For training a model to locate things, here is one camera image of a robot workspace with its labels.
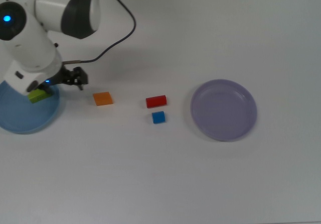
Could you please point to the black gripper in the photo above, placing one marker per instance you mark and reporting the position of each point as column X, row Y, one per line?
column 59, row 77

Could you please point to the orange block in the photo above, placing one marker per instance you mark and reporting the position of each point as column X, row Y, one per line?
column 103, row 98

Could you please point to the purple plate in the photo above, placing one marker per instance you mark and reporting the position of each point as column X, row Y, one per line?
column 223, row 111

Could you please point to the blue block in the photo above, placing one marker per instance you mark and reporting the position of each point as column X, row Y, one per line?
column 158, row 117

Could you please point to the red block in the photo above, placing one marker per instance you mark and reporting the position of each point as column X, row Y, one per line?
column 156, row 101

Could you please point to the green block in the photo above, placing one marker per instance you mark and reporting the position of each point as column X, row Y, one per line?
column 38, row 96

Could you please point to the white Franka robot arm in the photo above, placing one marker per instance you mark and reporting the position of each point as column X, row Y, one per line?
column 32, row 50

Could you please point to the blue plate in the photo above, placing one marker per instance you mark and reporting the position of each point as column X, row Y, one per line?
column 22, row 116

